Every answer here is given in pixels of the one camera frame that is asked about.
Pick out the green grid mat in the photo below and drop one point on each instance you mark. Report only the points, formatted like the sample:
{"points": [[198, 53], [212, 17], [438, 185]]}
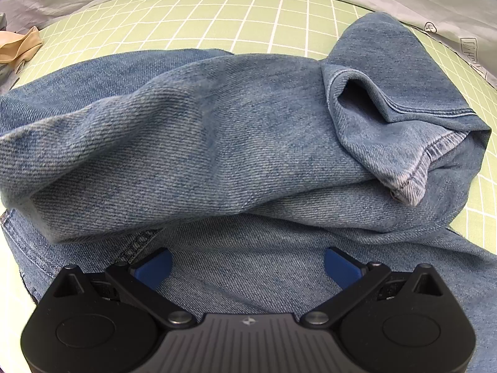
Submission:
{"points": [[194, 19]]}

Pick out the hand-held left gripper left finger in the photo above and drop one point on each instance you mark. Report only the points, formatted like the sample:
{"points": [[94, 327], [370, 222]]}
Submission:
{"points": [[153, 268]]}

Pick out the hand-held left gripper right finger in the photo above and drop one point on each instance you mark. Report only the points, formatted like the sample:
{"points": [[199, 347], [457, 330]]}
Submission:
{"points": [[341, 266]]}

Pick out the blue denim jeans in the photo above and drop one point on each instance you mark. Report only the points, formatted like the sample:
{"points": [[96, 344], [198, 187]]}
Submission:
{"points": [[233, 132]]}

